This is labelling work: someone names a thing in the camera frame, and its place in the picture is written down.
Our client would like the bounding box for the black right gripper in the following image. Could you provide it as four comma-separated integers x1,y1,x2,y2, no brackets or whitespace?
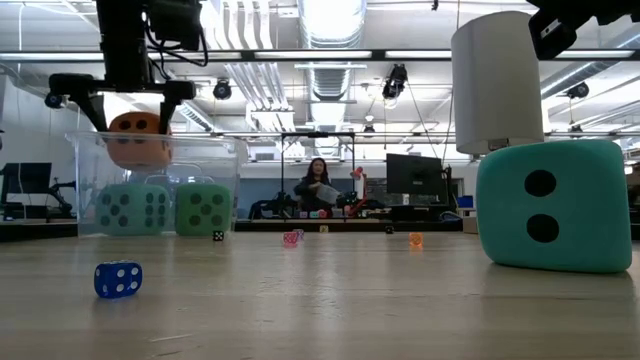
525,0,640,61

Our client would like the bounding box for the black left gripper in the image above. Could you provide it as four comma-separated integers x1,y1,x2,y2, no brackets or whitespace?
44,0,197,135

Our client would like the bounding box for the large orange foam die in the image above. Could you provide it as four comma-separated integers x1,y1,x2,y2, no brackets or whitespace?
106,111,174,173

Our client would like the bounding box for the clear plastic box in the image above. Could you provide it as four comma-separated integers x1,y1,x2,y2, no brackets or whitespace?
66,130,247,237

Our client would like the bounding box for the large teal foam die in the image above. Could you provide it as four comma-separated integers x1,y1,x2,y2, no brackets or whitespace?
94,183,171,237
474,139,634,275

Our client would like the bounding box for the large green foam die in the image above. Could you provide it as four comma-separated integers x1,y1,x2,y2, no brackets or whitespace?
174,182,234,237

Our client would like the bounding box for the white cylinder table lamp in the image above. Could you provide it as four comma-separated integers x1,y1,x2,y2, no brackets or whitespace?
450,10,545,155

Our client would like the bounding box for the black computer monitor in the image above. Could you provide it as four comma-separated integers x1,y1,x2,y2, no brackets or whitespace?
0,162,53,196
385,153,444,206

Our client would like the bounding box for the small blue die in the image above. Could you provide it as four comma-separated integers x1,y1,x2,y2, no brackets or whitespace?
93,260,144,300

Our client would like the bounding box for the black overhead light bar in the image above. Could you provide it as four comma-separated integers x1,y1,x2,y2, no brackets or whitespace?
0,48,640,63

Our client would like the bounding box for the person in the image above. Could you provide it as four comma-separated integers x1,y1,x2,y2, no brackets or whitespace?
293,157,344,214

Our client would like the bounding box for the clear plastic container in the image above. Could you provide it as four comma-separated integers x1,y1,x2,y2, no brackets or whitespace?
314,183,341,205

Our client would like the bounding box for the red desk lamp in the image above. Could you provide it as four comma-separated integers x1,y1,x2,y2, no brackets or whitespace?
348,166,372,217

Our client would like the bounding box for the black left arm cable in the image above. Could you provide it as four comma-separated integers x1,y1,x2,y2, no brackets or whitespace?
142,14,210,69

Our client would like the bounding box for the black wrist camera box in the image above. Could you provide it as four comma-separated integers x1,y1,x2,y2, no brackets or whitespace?
147,0,204,51

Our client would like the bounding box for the black background rig frame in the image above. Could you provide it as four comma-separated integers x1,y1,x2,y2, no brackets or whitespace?
279,131,357,221

